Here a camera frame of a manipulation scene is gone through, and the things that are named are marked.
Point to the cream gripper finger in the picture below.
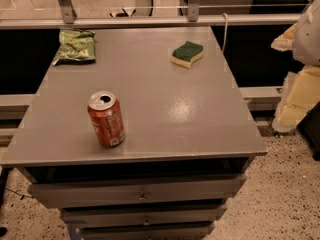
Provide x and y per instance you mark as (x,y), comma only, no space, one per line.
(300,94)
(284,42)

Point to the middle grey drawer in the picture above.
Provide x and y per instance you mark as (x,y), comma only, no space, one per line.
(145,216)

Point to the red coke can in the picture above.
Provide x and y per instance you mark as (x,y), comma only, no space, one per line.
(105,114)

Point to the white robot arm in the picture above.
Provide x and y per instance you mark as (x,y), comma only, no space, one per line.
(306,41)

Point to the metal window rail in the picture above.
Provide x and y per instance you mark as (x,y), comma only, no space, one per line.
(149,22)

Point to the grey drawer cabinet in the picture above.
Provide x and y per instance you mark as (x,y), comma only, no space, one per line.
(177,121)

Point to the top grey drawer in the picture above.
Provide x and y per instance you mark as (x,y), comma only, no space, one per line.
(137,191)

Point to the green chip bag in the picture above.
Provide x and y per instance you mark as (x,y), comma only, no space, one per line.
(75,46)

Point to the bottom grey drawer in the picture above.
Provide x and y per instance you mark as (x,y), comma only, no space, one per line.
(152,232)

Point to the grey drawer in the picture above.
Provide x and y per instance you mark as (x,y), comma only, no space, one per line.
(145,216)
(137,191)
(152,232)

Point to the green and yellow sponge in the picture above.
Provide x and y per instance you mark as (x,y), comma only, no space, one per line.
(187,54)

